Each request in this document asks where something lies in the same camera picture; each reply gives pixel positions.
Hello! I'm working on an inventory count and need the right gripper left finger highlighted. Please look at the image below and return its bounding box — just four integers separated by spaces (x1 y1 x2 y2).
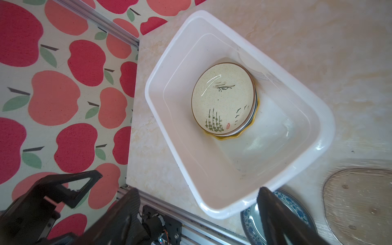
73 188 141 245

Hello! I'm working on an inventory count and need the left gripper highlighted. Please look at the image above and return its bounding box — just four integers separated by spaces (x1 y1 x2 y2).
0 169 103 245

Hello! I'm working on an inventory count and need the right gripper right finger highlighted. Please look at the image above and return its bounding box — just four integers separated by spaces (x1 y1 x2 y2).
257 187 328 245

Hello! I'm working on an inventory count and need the yellow polka dot plate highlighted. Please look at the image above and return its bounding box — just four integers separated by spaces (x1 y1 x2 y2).
204 98 260 141

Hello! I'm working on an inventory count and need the white plastic bin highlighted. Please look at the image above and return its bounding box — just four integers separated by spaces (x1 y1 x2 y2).
145 10 335 219

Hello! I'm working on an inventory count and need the beige plate brown rim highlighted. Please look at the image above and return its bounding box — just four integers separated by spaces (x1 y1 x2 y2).
192 62 257 137

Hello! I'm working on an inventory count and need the teal patterned plate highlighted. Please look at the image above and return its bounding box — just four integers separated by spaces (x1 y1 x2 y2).
241 189 317 245

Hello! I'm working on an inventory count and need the brown translucent glass plate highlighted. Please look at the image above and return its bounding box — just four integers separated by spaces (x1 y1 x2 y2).
322 168 392 245

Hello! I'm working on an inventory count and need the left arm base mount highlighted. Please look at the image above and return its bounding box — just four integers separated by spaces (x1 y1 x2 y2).
141 205 183 245

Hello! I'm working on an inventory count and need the left aluminium frame post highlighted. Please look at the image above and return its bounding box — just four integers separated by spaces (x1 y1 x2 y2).
55 0 140 50

